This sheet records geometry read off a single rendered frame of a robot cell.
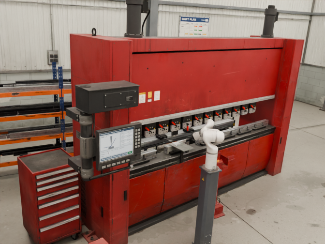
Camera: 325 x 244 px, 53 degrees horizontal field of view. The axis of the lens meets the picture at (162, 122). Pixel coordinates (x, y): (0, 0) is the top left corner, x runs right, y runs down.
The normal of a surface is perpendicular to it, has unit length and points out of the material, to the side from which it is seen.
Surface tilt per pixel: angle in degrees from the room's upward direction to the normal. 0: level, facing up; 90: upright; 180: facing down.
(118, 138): 90
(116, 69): 90
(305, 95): 90
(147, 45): 90
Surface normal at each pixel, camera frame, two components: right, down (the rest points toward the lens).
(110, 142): 0.65, 0.26
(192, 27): 0.47, 0.29
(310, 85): -0.88, 0.10
